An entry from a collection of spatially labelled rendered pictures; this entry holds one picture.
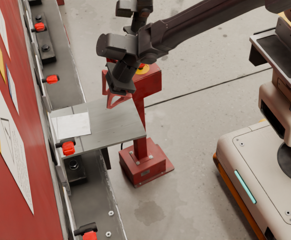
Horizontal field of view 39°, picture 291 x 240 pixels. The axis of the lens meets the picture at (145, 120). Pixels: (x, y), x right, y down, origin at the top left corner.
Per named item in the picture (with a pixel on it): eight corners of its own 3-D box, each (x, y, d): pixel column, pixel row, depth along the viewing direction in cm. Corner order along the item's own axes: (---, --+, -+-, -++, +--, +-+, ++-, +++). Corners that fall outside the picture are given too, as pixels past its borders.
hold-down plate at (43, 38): (56, 61, 159) (55, 55, 157) (43, 65, 158) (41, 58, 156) (45, 16, 178) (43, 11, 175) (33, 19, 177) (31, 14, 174)
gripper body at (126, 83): (112, 91, 109) (124, 70, 105) (103, 66, 115) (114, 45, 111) (133, 95, 112) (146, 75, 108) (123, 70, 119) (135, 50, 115)
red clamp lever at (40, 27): (44, 21, 102) (45, 24, 111) (27, 24, 101) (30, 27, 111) (46, 28, 102) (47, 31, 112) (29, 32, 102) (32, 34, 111)
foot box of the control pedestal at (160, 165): (175, 169, 229) (175, 156, 220) (135, 188, 222) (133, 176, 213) (157, 144, 241) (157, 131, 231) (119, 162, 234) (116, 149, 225)
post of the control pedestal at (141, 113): (148, 156, 221) (143, 85, 179) (139, 161, 219) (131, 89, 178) (142, 149, 224) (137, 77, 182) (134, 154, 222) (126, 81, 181)
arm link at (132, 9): (151, 12, 152) (151, -9, 154) (120, 8, 150) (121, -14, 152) (143, 26, 164) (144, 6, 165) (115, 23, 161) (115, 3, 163)
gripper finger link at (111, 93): (99, 112, 114) (113, 87, 108) (93, 94, 118) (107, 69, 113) (121, 115, 117) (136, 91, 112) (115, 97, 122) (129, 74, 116)
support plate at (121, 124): (147, 136, 119) (146, 134, 118) (56, 161, 115) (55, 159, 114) (130, 93, 130) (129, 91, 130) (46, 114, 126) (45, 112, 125)
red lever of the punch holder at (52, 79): (57, 74, 89) (58, 73, 99) (38, 78, 89) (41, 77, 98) (60, 82, 90) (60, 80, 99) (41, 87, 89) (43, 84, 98)
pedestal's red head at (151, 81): (162, 90, 176) (161, 58, 163) (129, 105, 172) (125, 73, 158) (140, 63, 188) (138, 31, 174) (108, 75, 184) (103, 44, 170)
